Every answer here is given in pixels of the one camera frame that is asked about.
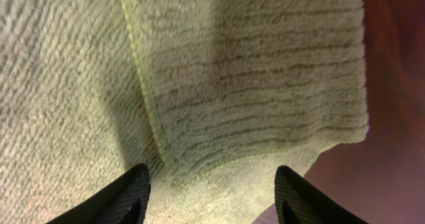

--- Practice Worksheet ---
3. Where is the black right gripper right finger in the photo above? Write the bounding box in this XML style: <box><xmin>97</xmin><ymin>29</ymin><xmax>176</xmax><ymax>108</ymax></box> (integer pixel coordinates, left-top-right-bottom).
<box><xmin>274</xmin><ymin>166</ymin><xmax>367</xmax><ymax>224</ymax></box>

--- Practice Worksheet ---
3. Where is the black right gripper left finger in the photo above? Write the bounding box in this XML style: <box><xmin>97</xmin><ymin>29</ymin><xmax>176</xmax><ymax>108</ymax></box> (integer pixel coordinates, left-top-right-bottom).
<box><xmin>48</xmin><ymin>164</ymin><xmax>151</xmax><ymax>224</ymax></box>

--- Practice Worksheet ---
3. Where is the green microfibre cloth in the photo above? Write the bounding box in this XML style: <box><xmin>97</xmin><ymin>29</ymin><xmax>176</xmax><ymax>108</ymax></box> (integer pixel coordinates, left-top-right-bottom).
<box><xmin>1</xmin><ymin>0</ymin><xmax>369</xmax><ymax>223</ymax></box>

